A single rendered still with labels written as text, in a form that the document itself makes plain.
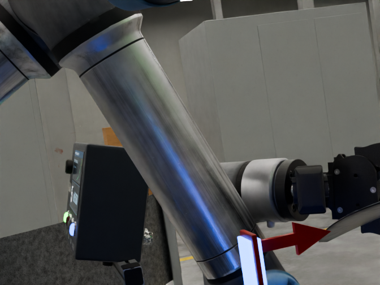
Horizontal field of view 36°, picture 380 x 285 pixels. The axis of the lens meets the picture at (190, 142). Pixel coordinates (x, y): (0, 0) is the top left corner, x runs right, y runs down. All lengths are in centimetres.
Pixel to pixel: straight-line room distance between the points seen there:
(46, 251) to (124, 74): 169
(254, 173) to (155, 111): 17
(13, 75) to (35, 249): 153
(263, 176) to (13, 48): 31
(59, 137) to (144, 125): 413
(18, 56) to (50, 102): 401
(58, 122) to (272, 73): 297
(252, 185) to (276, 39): 624
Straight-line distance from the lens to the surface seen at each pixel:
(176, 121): 57
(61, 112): 469
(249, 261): 41
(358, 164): 62
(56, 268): 223
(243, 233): 42
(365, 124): 730
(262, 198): 67
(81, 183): 97
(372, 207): 44
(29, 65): 70
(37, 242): 219
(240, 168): 70
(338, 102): 714
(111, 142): 849
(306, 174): 55
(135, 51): 57
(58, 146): 469
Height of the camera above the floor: 128
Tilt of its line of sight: 3 degrees down
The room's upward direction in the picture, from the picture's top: 9 degrees counter-clockwise
